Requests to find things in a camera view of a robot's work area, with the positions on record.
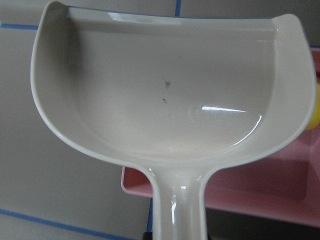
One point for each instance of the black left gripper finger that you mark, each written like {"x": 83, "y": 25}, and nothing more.
{"x": 147, "y": 236}

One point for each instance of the beige plastic dustpan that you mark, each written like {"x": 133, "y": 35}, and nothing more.
{"x": 175, "y": 98}

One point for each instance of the yellow toy potato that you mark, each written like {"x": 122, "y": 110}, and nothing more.
{"x": 315, "y": 119}

